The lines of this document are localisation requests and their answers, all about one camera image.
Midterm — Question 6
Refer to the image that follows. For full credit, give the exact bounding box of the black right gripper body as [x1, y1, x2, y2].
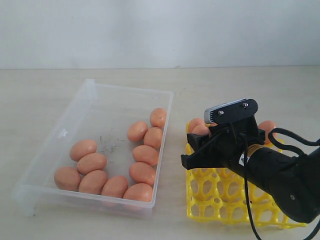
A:
[208, 117, 263, 173]

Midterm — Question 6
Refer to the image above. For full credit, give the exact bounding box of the brown egg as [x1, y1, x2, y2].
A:
[191, 124, 210, 136]
[129, 162, 156, 186]
[101, 175, 129, 198]
[78, 170, 108, 195]
[127, 121, 149, 142]
[54, 166, 82, 192]
[76, 153, 107, 175]
[69, 139, 98, 162]
[123, 183, 153, 202]
[258, 120, 277, 145]
[132, 145, 159, 166]
[143, 127, 163, 149]
[149, 107, 167, 128]
[188, 117, 207, 133]

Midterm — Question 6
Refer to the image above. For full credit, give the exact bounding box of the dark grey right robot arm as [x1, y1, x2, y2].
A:
[181, 116, 320, 223]

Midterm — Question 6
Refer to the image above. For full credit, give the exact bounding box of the yellow plastic egg tray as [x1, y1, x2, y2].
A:
[186, 120, 307, 230]

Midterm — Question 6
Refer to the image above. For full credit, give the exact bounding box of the clear plastic bin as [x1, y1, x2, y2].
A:
[11, 78, 175, 218]

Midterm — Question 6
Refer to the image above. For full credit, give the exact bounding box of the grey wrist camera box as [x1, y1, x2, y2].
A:
[203, 98, 258, 125]

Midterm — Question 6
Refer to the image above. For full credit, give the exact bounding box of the black cable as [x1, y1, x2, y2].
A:
[239, 127, 320, 240]

